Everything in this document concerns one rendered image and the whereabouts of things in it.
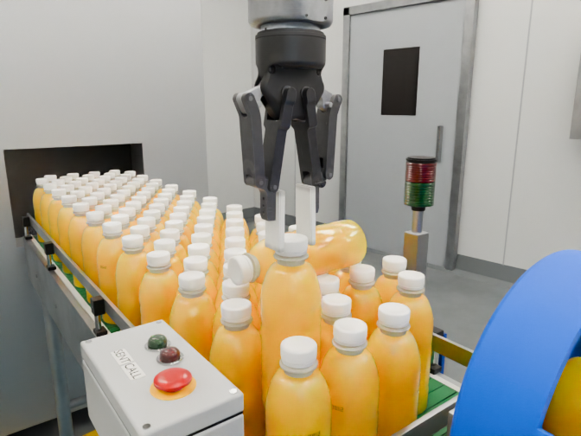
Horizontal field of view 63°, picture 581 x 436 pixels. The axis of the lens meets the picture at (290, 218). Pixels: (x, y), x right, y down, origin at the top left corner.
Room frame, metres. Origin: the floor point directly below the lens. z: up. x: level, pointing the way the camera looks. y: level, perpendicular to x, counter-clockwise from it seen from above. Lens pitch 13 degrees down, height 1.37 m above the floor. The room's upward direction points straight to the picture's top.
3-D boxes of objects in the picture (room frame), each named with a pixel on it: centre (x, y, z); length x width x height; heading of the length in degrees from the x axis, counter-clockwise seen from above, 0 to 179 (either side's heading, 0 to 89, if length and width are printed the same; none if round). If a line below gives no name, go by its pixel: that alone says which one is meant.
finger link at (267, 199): (0.51, 0.03, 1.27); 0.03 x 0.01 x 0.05; 127
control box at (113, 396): (0.45, 0.14, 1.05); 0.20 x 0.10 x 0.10; 37
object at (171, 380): (0.41, 0.11, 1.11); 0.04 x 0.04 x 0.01
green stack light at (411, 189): (0.98, -0.27, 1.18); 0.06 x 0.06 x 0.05
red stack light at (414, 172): (0.98, -0.27, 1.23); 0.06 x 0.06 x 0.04
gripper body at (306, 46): (0.53, 0.00, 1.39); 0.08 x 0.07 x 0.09; 127
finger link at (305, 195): (0.54, -0.02, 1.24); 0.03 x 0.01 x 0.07; 37
